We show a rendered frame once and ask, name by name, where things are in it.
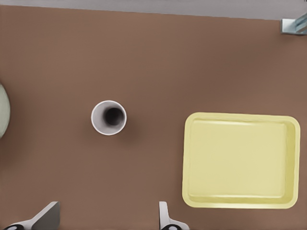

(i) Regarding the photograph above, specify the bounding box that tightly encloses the pale green plate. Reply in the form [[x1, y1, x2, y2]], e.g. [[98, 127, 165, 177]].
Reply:
[[0, 83, 11, 139]]

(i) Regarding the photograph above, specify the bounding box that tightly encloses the white IKEA cup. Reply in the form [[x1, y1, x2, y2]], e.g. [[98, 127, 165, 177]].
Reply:
[[91, 100, 127, 136]]

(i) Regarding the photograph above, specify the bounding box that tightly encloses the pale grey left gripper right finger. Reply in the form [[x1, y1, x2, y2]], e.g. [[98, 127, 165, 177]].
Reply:
[[159, 201, 190, 230]]

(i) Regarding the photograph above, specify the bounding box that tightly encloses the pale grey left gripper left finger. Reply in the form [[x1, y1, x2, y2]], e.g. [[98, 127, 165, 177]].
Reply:
[[1, 201, 61, 230]]

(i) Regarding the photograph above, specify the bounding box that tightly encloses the pale yellow tray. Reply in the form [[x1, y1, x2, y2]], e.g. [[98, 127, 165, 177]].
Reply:
[[181, 112, 301, 209]]

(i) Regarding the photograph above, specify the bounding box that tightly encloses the silver frame post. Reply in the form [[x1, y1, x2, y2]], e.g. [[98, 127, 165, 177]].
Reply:
[[280, 12, 307, 35]]

